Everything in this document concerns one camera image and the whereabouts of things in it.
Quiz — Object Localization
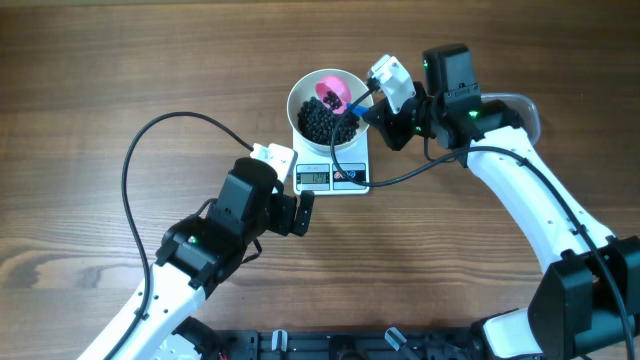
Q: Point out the pink scoop blue handle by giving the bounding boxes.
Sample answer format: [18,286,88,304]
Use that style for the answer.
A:
[315,75,368,115]

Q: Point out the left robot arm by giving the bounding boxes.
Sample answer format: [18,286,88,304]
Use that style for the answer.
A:
[81,158,314,359]

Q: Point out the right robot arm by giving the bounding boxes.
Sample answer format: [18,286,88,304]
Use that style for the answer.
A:
[364,44,639,359]

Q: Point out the white digital kitchen scale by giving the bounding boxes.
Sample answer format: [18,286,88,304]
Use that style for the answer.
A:
[292,132,370,196]

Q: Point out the black beans in scoop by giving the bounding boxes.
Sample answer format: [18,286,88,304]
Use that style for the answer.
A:
[322,91,343,111]

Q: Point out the black beans in bowl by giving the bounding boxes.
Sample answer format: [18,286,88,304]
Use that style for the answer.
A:
[297,97,360,145]

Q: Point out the white ceramic bowl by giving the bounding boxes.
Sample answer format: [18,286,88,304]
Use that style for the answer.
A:
[287,69,364,153]

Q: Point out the clear plastic container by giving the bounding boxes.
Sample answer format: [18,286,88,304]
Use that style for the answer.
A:
[481,93,541,145]

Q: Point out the right black cable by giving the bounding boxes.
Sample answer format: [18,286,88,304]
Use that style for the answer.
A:
[329,79,636,360]

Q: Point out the black cable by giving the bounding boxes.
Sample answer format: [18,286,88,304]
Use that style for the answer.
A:
[329,79,636,360]
[102,110,255,360]

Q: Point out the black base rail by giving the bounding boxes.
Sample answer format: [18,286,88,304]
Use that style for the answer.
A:
[169,314,486,360]

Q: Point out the left black cable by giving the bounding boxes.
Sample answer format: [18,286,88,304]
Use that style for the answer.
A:
[102,110,255,360]

